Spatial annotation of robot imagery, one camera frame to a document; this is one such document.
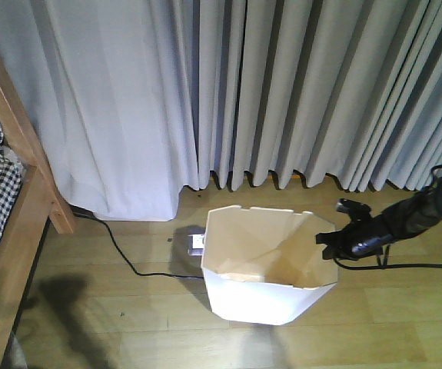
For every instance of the round grey yellow rug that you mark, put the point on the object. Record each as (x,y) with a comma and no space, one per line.
(14,357)

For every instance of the wooden bed frame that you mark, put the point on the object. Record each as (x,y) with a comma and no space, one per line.
(38,202)

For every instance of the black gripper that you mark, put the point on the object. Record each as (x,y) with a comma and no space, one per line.
(355,241)

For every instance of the light blue pleated curtain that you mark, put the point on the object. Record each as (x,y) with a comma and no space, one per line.
(134,100)

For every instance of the white paper trash bin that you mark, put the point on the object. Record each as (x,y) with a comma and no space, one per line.
(262,265)

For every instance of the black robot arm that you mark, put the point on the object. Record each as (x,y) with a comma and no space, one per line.
(413,216)

